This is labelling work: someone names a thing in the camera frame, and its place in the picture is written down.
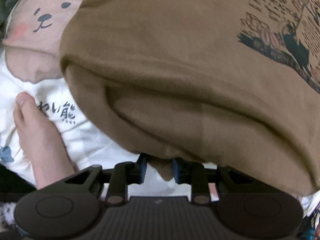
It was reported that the brown t-shirt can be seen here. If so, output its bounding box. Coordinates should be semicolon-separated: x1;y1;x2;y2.
60;0;319;196

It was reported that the cream cartoon print blanket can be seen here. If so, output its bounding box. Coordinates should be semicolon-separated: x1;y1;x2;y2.
0;0;218;198

